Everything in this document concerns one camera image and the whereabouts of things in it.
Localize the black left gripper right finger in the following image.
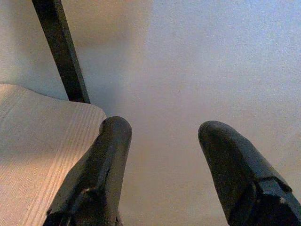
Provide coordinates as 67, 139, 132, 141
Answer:
198, 121, 301, 226

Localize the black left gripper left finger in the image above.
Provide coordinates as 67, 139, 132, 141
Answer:
43, 116, 132, 226

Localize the white ribbed cloth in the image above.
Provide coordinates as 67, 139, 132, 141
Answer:
0, 84, 108, 226

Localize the black metal bar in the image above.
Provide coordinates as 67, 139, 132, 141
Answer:
32, 0, 91, 104

